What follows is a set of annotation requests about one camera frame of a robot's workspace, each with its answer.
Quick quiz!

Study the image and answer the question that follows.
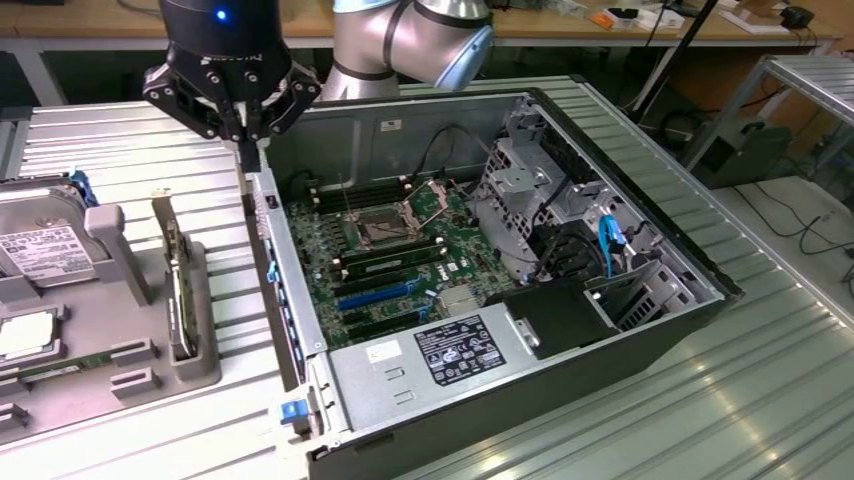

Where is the long black expansion slot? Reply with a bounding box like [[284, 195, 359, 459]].
[[332, 278, 407, 299]]

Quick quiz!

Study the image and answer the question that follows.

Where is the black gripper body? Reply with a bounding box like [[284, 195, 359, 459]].
[[159, 0, 295, 109]]

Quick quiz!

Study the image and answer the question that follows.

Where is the black RAM slot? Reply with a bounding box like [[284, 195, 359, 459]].
[[316, 190, 413, 215], [311, 178, 409, 202]]

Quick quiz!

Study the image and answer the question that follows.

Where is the perforated metal drive cage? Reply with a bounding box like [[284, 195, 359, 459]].
[[476, 137, 602, 266]]

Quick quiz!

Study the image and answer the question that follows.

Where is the thin black cable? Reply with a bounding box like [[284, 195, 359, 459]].
[[752, 179, 854, 262]]

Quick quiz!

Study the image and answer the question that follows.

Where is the black open PC case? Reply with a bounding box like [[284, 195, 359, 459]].
[[243, 87, 746, 480]]

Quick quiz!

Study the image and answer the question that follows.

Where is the RAM stick in motherboard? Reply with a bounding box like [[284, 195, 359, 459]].
[[343, 248, 447, 279]]

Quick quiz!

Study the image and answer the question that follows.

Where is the blue wire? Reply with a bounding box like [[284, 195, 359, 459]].
[[598, 213, 627, 279]]

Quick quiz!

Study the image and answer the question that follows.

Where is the grey parts rack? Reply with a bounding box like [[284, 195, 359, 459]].
[[0, 202, 223, 432]]

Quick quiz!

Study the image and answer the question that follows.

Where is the metal frame table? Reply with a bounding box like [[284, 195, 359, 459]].
[[679, 52, 854, 176]]

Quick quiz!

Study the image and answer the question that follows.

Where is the blue expansion slot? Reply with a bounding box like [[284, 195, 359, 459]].
[[336, 283, 412, 311]]

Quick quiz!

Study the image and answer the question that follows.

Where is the black stand pole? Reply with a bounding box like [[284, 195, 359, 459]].
[[630, 0, 723, 112]]

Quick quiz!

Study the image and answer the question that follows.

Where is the blue disk carrier rail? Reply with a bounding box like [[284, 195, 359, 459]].
[[68, 168, 101, 209]]

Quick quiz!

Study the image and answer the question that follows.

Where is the graphics card with black fan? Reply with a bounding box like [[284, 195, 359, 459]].
[[149, 187, 201, 362]]

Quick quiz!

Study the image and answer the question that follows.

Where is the grey power supply unit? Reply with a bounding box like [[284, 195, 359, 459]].
[[324, 302, 543, 435]]

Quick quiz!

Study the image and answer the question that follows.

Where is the wooden desk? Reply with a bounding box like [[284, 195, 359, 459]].
[[0, 0, 843, 51]]

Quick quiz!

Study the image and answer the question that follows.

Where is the orange and white box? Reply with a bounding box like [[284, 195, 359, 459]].
[[590, 7, 643, 31]]

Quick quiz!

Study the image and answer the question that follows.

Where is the black wire bundle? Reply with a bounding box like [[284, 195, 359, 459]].
[[531, 223, 603, 287]]

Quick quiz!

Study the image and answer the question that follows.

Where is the thin metal locking lever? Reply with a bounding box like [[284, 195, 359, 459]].
[[337, 172, 356, 222]]

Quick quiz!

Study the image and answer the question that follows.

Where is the black plastic shroud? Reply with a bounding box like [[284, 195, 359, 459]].
[[483, 277, 623, 361]]

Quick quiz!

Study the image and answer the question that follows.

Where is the metal socket cover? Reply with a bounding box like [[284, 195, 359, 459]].
[[396, 179, 452, 226]]

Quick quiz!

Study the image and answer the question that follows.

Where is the silver hard disk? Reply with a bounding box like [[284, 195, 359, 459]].
[[0, 172, 101, 290]]

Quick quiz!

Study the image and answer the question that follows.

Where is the CPU socket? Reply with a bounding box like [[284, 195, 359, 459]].
[[349, 207, 416, 250]]

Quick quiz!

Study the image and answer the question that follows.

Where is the blue case latch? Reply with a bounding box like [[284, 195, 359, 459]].
[[279, 399, 311, 427]]

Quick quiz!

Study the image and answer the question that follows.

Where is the silver CPU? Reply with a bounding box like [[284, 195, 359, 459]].
[[0, 313, 60, 359]]

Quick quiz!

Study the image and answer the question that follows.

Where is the metal disk bay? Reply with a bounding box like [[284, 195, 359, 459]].
[[583, 258, 702, 335]]

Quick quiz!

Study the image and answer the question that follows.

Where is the silver chipset heatsink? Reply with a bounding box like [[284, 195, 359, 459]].
[[436, 287, 480, 312]]

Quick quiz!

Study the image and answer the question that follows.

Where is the green motherboard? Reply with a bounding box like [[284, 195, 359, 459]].
[[285, 179, 519, 351]]

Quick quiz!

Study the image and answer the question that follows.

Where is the black power adapter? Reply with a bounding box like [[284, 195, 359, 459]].
[[778, 4, 816, 31]]

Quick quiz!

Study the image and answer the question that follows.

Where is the green RAM stick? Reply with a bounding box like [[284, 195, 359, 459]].
[[0, 349, 116, 382]]

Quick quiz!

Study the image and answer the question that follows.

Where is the grey floor device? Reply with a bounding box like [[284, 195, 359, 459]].
[[692, 119, 794, 190]]

